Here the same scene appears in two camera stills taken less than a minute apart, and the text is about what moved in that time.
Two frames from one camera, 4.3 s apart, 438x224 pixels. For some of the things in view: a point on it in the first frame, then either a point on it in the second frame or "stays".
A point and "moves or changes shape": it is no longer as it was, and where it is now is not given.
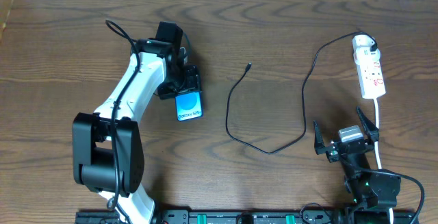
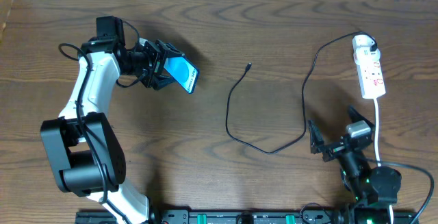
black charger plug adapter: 374,47 stays
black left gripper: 187,88 → 152,64
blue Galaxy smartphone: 189,105 moves or changes shape
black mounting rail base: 237,216 stays
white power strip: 369,66 stays
